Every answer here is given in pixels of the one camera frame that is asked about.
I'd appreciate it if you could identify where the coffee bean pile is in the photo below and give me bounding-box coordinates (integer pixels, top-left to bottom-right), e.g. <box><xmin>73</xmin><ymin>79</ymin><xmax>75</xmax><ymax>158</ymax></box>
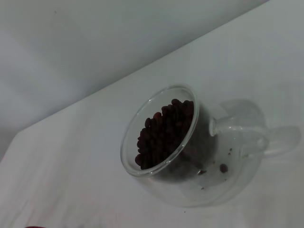
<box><xmin>134</xmin><ymin>98</ymin><xmax>216</xmax><ymax>178</ymax></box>

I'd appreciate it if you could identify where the clear glass cup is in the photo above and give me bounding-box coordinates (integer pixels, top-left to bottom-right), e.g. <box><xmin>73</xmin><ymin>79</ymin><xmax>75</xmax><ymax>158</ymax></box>
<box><xmin>120</xmin><ymin>83</ymin><xmax>270</xmax><ymax>182</ymax></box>

